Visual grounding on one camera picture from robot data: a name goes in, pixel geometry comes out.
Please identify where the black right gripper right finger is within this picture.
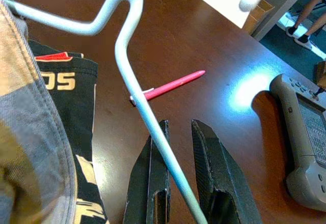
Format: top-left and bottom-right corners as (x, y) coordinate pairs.
(191, 118), (263, 224)

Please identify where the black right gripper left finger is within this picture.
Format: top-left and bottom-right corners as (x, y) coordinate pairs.
(123, 119), (171, 224)

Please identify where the white wire hanger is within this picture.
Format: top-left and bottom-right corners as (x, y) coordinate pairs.
(0, 0), (208, 224)

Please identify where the yellow grey plaid shirt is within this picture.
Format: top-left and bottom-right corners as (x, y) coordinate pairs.
(0, 0), (78, 224)

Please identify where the grey handheld controller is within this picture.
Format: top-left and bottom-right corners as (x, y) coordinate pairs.
(269, 73), (326, 212)

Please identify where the red pen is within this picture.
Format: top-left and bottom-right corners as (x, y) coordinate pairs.
(129, 70), (206, 105)

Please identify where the black jersey with gold print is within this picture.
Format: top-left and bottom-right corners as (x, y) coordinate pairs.
(28, 39), (110, 224)

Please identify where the closed brown cardboard box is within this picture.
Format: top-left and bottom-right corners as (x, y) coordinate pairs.
(246, 0), (276, 35)

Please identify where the person in black shorts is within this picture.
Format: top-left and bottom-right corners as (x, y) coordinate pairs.
(285, 0), (326, 51)

